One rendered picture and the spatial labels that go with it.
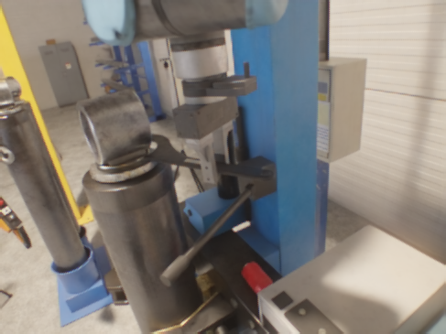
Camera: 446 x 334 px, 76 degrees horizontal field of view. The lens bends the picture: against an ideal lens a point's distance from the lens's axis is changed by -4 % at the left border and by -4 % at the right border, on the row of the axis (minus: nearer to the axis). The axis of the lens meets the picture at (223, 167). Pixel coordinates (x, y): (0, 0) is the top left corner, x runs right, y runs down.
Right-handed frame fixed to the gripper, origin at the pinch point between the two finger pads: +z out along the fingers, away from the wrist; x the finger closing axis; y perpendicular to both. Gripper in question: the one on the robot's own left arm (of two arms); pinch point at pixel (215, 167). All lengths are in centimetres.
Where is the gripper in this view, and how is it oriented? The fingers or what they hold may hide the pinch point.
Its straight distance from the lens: 56.6
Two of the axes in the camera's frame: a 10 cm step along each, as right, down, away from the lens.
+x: -5.3, 4.3, -7.3
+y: -8.4, -1.4, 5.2
